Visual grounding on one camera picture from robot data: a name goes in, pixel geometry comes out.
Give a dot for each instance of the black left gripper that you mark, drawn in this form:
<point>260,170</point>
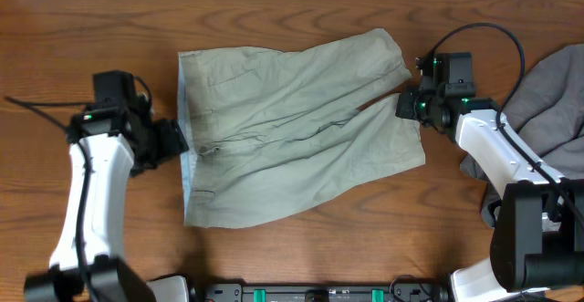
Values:
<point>174,141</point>

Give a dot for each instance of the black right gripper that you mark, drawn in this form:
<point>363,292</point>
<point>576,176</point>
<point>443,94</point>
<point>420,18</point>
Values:
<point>404,107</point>

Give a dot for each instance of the khaki green shorts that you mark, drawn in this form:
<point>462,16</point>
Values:
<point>272,133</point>

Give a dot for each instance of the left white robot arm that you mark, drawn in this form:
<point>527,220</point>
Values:
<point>107,147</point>

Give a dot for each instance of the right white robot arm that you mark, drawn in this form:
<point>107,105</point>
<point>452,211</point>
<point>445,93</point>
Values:
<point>537,243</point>

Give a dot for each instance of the grey garment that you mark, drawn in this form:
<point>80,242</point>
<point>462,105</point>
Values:
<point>547,110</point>

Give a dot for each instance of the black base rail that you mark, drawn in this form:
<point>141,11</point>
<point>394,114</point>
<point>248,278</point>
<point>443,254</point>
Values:
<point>400,289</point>

